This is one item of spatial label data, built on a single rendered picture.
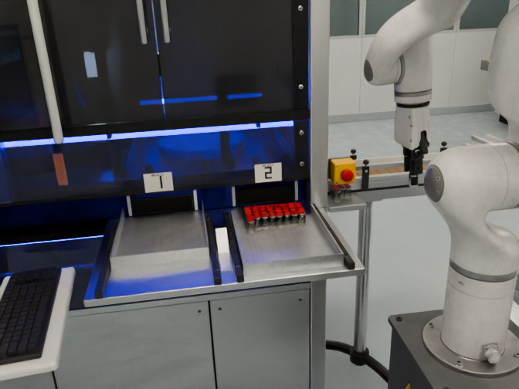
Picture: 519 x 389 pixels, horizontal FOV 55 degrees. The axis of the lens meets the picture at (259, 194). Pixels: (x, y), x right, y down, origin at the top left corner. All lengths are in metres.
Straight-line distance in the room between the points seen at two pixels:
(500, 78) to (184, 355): 1.40
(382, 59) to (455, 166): 0.33
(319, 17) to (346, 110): 5.05
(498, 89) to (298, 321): 1.21
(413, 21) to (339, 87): 5.38
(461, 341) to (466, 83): 6.22
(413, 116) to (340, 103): 5.32
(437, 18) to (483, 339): 0.62
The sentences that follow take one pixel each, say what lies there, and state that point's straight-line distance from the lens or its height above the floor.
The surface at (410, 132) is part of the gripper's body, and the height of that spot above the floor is 1.23.
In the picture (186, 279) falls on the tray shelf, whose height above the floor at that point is 0.88.
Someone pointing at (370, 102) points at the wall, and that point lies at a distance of 6.62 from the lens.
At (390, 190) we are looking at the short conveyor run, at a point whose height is 0.88.
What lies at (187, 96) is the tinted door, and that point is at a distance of 1.50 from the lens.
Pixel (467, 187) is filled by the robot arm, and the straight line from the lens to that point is 0.88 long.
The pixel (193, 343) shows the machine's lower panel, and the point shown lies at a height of 0.41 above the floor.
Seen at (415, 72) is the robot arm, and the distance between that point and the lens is 1.18.
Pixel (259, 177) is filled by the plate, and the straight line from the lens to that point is 1.57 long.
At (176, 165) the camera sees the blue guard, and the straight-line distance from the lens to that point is 1.54.
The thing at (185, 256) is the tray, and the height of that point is 0.89.
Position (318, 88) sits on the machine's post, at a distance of 1.54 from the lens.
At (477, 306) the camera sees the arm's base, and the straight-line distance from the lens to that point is 1.02.
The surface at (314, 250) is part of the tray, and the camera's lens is 1.39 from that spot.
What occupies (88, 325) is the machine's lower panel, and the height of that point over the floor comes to 0.54.
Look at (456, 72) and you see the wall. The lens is 7.05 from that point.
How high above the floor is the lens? 1.54
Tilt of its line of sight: 22 degrees down
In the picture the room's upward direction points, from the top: 2 degrees counter-clockwise
